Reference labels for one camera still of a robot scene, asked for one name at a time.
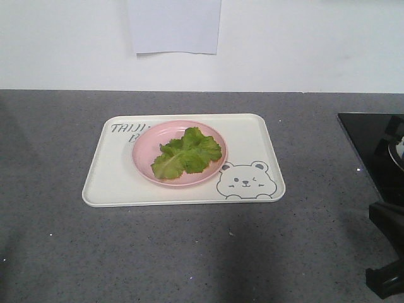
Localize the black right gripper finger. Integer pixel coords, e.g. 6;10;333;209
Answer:
369;202;403;253
365;260;403;299

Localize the green lettuce leaf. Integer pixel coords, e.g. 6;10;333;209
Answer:
151;127;223;179

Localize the pink round plate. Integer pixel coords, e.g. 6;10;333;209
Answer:
133;120;228;187

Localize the cream bear serving tray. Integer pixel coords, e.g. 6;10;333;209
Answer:
82;114;285;207

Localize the black induction cooktop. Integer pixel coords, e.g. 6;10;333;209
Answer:
338;112;403;206

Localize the white paper on wall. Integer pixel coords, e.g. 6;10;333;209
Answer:
127;1;222;54

